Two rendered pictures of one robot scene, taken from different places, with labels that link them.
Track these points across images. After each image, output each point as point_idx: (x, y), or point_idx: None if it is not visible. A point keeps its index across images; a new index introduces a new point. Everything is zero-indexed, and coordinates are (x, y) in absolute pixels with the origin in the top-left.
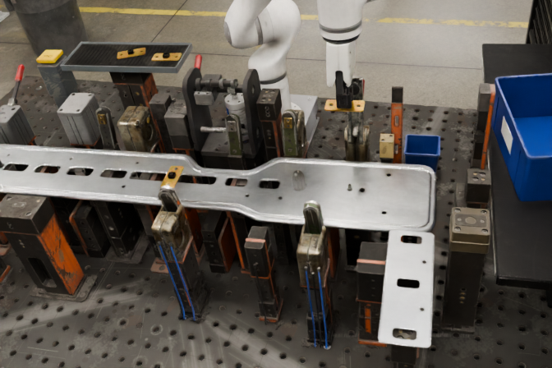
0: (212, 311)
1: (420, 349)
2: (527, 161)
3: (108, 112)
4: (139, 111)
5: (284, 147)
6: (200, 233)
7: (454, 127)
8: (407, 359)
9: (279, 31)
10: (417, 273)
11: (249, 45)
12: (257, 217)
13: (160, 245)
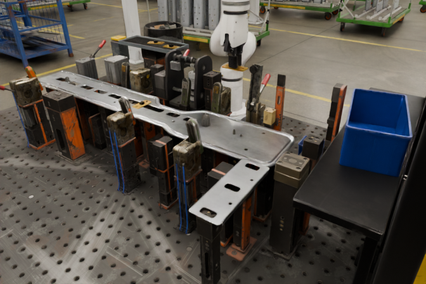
0: (136, 192)
1: (246, 257)
2: (346, 130)
3: (128, 66)
4: (144, 70)
5: (211, 106)
6: None
7: None
8: (206, 234)
9: None
10: (242, 184)
11: (220, 52)
12: (170, 132)
13: (109, 130)
